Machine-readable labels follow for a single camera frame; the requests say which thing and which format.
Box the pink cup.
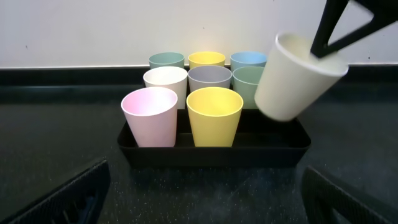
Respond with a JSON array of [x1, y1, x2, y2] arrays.
[[120, 86, 179, 148]]

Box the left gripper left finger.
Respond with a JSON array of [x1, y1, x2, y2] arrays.
[[0, 159, 112, 224]]

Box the grey cup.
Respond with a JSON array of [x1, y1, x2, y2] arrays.
[[187, 65, 233, 93]]

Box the white cup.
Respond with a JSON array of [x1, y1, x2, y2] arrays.
[[142, 65, 189, 111]]

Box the cream cup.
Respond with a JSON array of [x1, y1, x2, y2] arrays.
[[254, 30, 349, 123]]

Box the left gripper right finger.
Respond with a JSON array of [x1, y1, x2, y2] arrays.
[[300, 166, 393, 224]]

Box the yellow cup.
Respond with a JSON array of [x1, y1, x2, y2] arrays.
[[185, 86, 244, 148], [187, 50, 226, 70]]

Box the blue cup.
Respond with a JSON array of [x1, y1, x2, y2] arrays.
[[229, 51, 269, 73]]

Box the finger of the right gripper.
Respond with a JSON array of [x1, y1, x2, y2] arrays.
[[310, 0, 398, 59]]

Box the green cup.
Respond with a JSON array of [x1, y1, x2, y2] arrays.
[[148, 51, 186, 70], [231, 65, 266, 110]]

